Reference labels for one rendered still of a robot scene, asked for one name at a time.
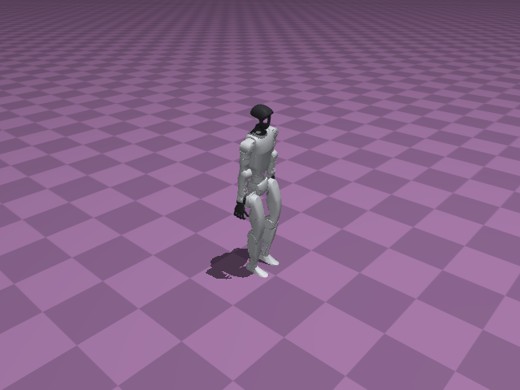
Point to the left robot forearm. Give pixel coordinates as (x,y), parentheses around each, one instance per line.
(271,169)

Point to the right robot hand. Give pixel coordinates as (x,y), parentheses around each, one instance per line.
(240,209)

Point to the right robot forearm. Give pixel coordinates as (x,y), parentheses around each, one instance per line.
(242,188)

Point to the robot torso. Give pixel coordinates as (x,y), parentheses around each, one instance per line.
(260,160)

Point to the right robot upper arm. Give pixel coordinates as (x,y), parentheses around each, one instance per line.
(246,149)

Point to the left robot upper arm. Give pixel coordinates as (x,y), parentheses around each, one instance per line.
(274,152)

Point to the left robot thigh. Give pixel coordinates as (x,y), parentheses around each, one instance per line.
(273,201)

